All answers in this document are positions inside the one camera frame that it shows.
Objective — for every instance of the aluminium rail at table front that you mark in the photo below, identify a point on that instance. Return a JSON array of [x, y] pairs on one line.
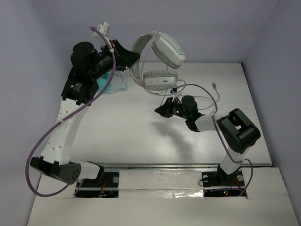
[[157, 165]]

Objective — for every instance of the white over-ear headphones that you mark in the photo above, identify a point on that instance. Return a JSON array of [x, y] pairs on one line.
[[168, 51]]

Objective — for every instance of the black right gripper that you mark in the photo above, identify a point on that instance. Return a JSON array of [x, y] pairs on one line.
[[165, 110]]

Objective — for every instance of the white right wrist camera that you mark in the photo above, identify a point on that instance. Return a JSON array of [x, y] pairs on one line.
[[177, 95]]

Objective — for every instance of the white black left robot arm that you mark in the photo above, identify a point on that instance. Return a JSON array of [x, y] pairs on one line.
[[54, 161]]

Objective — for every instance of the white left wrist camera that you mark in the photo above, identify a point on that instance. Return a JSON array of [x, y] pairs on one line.
[[104, 29]]

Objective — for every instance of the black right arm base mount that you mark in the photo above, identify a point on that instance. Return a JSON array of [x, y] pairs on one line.
[[216, 185]]

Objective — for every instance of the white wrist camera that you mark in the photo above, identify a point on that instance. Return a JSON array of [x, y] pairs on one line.
[[177, 95], [104, 29]]

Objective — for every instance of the teal cat-ear headphones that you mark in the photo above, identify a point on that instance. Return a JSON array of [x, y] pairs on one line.
[[118, 83]]

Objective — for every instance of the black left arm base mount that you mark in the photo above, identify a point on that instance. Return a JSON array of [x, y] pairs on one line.
[[105, 185]]

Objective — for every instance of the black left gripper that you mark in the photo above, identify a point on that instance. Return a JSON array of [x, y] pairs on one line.
[[117, 55]]

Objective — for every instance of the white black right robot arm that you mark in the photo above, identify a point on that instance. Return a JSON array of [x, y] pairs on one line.
[[235, 130]]

